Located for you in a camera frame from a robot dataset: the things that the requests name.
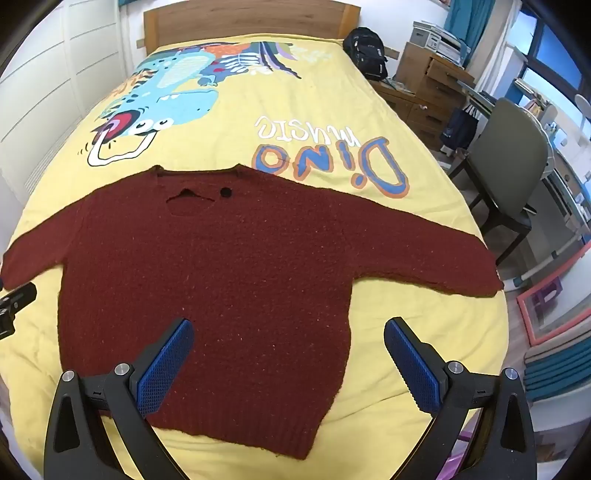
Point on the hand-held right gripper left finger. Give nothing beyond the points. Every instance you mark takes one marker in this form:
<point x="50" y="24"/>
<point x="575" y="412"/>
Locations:
<point x="166" y="364"/>

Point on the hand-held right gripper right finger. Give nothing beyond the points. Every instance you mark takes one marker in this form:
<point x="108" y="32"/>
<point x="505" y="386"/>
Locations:
<point x="415" y="369"/>

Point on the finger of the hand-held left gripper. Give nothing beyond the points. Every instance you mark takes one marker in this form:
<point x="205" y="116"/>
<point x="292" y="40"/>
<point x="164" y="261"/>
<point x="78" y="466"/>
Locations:
<point x="18" y="297"/>

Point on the dark red knit sweater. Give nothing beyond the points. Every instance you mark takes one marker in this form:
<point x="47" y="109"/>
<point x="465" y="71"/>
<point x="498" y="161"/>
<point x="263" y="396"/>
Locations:
<point x="231" y="277"/>

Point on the stack of teal cushions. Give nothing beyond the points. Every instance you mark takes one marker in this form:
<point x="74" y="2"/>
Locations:
<point x="563" y="369"/>

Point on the white wardrobe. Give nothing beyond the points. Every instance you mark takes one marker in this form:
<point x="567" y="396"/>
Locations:
<point x="46" y="92"/>

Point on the grey chair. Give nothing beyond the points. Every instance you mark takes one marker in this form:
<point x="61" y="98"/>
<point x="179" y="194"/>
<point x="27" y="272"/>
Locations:
<point x="503" y="147"/>

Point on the dark blue tote bag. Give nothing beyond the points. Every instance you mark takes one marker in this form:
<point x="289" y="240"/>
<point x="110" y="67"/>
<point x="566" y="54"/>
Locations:
<point x="457" y="131"/>

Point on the wooden dresser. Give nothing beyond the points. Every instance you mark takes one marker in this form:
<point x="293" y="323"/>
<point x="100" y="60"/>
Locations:
<point x="438" y="92"/>

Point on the yellow dinosaur printed blanket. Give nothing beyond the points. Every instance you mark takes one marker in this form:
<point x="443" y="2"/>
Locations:
<point x="346" y="92"/>

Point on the teal curtain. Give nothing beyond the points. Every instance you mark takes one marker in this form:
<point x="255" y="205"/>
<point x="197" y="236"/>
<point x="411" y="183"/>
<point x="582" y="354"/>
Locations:
<point x="127" y="2"/>
<point x="466" y="23"/>

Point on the black backpack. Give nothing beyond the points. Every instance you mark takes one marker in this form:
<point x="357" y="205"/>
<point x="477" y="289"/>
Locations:
<point x="367" y="53"/>

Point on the white printer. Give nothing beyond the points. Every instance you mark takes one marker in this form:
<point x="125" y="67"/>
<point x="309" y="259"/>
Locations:
<point x="434" y="39"/>

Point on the window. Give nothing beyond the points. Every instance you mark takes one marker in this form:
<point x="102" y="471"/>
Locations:
<point x="554" y="55"/>

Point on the wooden headboard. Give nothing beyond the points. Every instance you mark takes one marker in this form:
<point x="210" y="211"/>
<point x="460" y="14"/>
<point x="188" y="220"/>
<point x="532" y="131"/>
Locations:
<point x="254" y="23"/>

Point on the pink frame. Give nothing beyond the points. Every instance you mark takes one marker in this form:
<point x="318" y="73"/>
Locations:
<point x="524" y="318"/>

